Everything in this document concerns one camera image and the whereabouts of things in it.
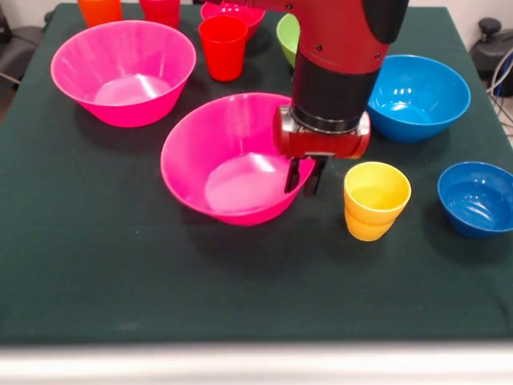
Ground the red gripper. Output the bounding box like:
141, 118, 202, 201
273, 106, 372, 197

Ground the yellow cup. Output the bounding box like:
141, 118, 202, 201
343, 161, 413, 242

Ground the large pink bowl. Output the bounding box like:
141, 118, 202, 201
50, 19, 197, 128
160, 92, 317, 227

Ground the green bowl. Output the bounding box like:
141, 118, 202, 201
276, 13, 301, 70

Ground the light blue bowl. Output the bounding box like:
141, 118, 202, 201
366, 54, 472, 144

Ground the red cup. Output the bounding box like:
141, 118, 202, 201
198, 14, 248, 83
139, 0, 181, 30

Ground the small pink bowl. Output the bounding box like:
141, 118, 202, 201
200, 0, 266, 41

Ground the small dark blue bowl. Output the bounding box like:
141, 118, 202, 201
437, 161, 513, 239

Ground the dark green table cloth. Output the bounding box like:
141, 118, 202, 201
0, 2, 513, 346

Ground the orange cup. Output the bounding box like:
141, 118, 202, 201
77, 0, 123, 28

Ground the bundle of cables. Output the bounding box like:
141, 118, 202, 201
486, 47, 513, 140

